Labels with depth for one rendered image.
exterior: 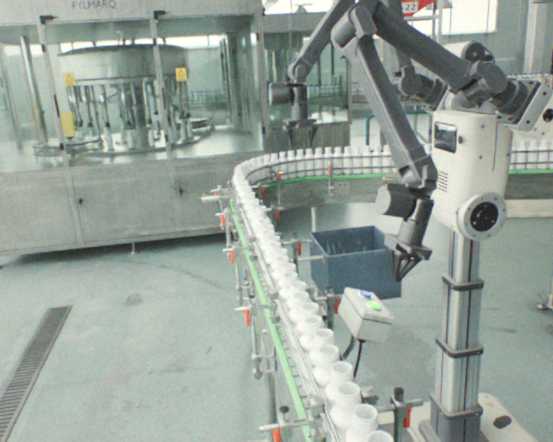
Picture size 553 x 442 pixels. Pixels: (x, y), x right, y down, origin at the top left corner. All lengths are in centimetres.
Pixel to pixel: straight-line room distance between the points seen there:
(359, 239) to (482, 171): 86
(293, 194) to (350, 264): 118
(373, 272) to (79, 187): 338
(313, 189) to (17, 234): 299
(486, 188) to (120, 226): 382
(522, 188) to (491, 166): 169
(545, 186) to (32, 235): 418
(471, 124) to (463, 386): 93
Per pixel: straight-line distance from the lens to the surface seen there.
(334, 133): 689
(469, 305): 182
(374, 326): 119
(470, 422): 207
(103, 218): 491
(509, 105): 144
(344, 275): 200
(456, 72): 135
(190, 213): 484
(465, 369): 194
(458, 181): 161
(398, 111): 118
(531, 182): 330
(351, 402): 84
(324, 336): 102
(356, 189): 314
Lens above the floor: 166
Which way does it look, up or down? 17 degrees down
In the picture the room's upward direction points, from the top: 4 degrees counter-clockwise
